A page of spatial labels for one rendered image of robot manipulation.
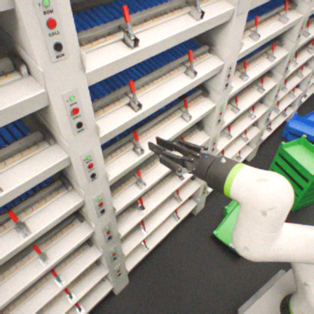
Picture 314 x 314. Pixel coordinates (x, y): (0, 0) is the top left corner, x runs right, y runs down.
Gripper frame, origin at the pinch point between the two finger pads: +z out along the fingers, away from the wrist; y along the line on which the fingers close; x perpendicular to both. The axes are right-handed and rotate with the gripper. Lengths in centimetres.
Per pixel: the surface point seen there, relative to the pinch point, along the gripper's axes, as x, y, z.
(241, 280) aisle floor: -108, 30, -15
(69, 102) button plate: 24.2, -21.5, 3.4
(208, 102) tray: -7.4, 42.1, 12.7
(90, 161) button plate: 4.2, -20.3, 7.5
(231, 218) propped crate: -97, 57, 8
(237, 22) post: 24, 48, 3
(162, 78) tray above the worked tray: 14.0, 15.9, 11.8
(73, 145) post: 12.4, -23.5, 6.0
